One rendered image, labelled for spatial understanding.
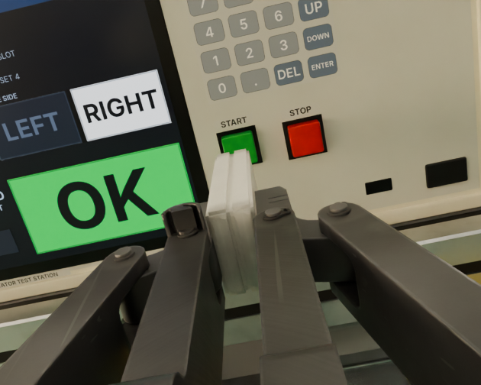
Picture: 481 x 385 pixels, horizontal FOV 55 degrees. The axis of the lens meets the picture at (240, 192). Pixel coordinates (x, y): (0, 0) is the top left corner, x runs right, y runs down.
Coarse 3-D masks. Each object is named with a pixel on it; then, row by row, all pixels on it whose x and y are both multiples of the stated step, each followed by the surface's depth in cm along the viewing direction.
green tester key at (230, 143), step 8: (224, 136) 26; (232, 136) 26; (240, 136) 26; (248, 136) 26; (224, 144) 26; (232, 144) 26; (240, 144) 26; (248, 144) 26; (224, 152) 26; (232, 152) 26; (256, 152) 26; (256, 160) 26
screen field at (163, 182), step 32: (96, 160) 27; (128, 160) 27; (160, 160) 27; (32, 192) 28; (64, 192) 28; (96, 192) 28; (128, 192) 28; (160, 192) 28; (32, 224) 28; (64, 224) 28; (96, 224) 28; (128, 224) 28; (160, 224) 28
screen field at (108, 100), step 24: (48, 96) 26; (72, 96) 26; (96, 96) 26; (120, 96) 26; (144, 96) 26; (0, 120) 26; (24, 120) 26; (48, 120) 26; (72, 120) 26; (96, 120) 26; (120, 120) 26; (144, 120) 26; (168, 120) 26; (0, 144) 27; (24, 144) 27; (48, 144) 27; (72, 144) 27
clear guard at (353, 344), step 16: (336, 336) 28; (352, 336) 27; (368, 336) 27; (352, 352) 26; (368, 352) 26; (384, 352) 25; (352, 368) 25; (368, 368) 25; (384, 368) 24; (352, 384) 24; (368, 384) 24; (384, 384) 23; (400, 384) 23
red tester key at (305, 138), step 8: (312, 120) 26; (288, 128) 26; (296, 128) 26; (304, 128) 26; (312, 128) 26; (320, 128) 26; (296, 136) 26; (304, 136) 26; (312, 136) 26; (320, 136) 26; (296, 144) 26; (304, 144) 26; (312, 144) 26; (320, 144) 26; (296, 152) 26; (304, 152) 26; (312, 152) 26
